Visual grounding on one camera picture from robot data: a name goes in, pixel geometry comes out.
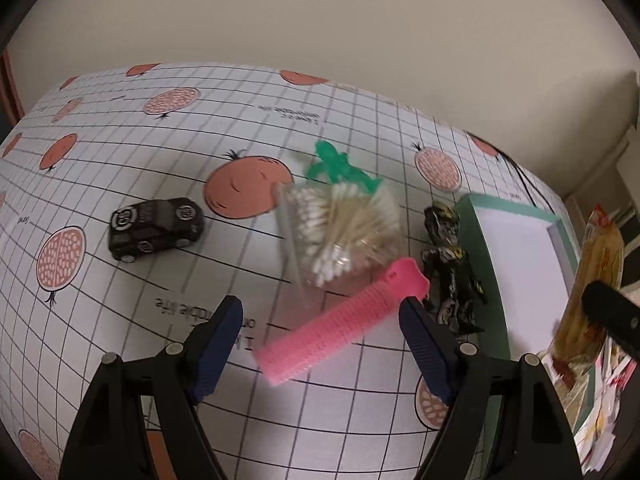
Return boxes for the yellow snack packet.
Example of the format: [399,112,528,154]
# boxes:
[548,205,624,396]

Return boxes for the black robot figurine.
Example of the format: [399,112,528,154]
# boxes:
[421,200,487,337]

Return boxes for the pink hair roller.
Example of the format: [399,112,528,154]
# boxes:
[254,258,431,386]

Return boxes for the black toy car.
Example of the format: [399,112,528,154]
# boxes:
[107,197,204,263]

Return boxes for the cotton swab bag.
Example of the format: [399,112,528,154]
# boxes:
[276,182,402,288]

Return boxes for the green plastic toy figure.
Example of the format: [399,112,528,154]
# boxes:
[306,140,383,195]

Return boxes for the small cluttered items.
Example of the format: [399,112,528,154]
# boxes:
[560,338,637,474]

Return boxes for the teal shallow box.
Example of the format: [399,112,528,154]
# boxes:
[454,193,577,361]

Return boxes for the pomegranate grid tablecloth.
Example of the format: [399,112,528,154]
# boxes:
[1,63,565,479]

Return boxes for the dark wooden furniture edge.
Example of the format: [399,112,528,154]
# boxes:
[0,49,25,127]

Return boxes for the black cable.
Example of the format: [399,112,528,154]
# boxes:
[464,131,557,212]

